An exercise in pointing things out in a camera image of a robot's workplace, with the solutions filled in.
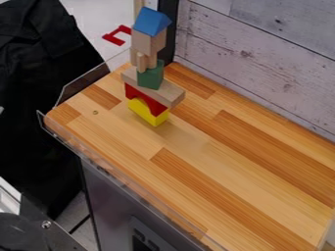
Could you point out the yellow block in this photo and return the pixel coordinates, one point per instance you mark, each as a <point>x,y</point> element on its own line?
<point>148,115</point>

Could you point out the red arch block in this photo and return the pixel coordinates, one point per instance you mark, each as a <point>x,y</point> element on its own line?
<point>153,105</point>

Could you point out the flat natural wooden plank block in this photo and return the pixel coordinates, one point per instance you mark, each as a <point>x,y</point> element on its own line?
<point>168,94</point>

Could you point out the green block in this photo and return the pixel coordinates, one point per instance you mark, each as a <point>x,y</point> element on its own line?
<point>151,78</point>

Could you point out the small natural wooden block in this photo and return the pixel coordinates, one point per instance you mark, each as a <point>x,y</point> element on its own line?
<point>141,61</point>

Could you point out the natural wooden cube block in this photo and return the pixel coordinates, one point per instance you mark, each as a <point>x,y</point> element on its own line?
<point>147,41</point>

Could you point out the black fabric cover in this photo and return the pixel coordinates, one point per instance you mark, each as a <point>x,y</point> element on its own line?
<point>32,81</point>

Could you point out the black vertical post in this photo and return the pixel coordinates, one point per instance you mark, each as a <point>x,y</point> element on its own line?
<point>169,29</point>

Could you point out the black metal bracket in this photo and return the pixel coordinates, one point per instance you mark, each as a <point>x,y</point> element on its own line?
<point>30,233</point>

